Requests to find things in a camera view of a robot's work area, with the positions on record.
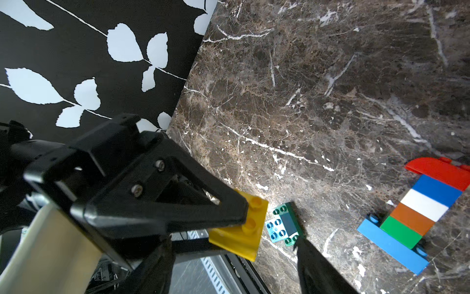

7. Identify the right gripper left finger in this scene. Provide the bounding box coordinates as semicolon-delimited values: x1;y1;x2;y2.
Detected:
115;240;175;294

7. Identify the white lego brick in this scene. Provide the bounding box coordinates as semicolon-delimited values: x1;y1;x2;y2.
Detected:
400;189;449;222

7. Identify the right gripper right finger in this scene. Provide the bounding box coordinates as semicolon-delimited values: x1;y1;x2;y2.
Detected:
294;237;357;294

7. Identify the white perforated strip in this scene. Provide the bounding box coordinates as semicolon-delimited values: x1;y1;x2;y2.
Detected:
200;257;229;294

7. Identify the cyan lego brick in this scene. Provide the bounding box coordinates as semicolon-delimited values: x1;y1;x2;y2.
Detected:
264;216;288;243

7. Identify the yellow lego brick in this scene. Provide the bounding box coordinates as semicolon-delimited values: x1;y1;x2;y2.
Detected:
209;189;269;262

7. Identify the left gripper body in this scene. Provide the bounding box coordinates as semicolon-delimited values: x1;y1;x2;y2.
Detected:
1;114;249;265

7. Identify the long green lego brick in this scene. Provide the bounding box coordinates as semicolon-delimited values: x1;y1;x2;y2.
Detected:
273;202;305;247

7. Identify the orange lego brick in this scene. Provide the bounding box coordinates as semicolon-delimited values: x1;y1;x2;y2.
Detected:
389;203;435;236

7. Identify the red lego brick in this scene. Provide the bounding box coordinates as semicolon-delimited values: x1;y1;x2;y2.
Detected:
405;158;470;192

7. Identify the black mounting rail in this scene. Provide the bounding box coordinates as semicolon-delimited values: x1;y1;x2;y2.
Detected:
170;230;270;294

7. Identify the small green lego brick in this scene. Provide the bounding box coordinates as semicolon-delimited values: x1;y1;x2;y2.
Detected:
380;216;422;249

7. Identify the long blue lego brick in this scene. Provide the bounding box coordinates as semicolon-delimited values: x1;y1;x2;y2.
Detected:
357;215;429;275

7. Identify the dark blue lego brick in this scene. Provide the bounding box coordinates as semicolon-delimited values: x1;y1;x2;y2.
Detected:
412;175;463;207

